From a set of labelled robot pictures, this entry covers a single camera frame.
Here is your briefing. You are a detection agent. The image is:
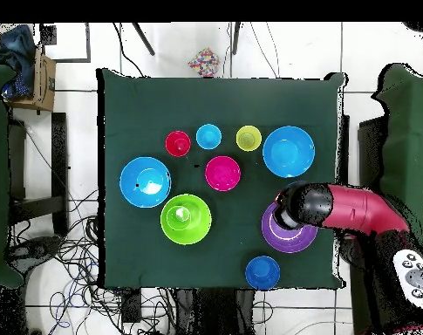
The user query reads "green bowl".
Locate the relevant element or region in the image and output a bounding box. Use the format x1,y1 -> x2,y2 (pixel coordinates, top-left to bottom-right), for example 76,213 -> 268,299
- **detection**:
160,194 -> 213,246

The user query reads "pink bowl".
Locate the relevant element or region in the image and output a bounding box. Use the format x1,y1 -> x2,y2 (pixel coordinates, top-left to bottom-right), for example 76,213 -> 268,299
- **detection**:
204,155 -> 242,193

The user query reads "black stool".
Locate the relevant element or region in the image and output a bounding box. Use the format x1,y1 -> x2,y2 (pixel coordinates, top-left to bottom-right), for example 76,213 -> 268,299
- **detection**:
8,112 -> 70,236
357,115 -> 389,191

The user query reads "yellow cup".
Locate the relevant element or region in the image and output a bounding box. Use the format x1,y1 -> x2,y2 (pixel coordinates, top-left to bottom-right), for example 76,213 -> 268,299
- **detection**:
235,125 -> 263,153

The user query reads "cardboard box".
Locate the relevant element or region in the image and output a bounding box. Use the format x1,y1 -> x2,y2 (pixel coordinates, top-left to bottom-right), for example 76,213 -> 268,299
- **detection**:
8,51 -> 58,113

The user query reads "light blue cup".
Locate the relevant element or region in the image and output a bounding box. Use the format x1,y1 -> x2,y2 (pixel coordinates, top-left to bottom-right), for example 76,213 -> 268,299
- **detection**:
195,123 -> 223,151

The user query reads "black cable tangle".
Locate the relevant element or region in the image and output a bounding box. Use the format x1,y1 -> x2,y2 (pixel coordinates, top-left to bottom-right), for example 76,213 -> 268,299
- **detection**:
8,188 -> 179,335

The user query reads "colourful patterned box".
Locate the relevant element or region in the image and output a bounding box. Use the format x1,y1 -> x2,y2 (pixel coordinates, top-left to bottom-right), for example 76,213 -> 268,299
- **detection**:
188,47 -> 222,79

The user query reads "large light blue bowl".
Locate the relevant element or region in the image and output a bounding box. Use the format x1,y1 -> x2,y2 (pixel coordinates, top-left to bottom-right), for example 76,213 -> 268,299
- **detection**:
262,126 -> 316,179
119,156 -> 173,209

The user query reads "green cup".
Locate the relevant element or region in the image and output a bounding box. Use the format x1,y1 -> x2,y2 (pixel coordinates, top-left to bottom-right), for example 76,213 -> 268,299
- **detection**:
166,205 -> 192,231

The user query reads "blue denim cloth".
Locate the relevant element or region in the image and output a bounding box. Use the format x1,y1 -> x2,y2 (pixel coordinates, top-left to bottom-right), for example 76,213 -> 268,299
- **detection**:
0,24 -> 37,100

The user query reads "red cup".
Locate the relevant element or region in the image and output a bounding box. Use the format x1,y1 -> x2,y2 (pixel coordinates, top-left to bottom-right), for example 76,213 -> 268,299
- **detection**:
164,130 -> 192,158

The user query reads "black tripod leg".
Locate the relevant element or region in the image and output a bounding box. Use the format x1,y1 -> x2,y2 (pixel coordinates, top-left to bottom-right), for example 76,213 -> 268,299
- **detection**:
231,22 -> 242,56
131,22 -> 156,57

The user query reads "dark green tablecloth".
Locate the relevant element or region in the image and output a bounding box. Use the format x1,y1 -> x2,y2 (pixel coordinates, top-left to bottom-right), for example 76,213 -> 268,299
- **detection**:
97,67 -> 348,291

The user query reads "purple bowl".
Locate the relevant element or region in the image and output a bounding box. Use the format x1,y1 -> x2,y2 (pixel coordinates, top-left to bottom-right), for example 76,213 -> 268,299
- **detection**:
260,202 -> 319,255

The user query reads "grey pedestal foot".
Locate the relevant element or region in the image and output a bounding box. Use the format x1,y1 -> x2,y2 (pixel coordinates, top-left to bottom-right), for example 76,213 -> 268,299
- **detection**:
6,236 -> 63,268

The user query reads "small dark blue bowl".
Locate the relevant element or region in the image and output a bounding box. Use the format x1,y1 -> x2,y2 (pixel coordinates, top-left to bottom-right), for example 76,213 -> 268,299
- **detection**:
244,255 -> 282,291

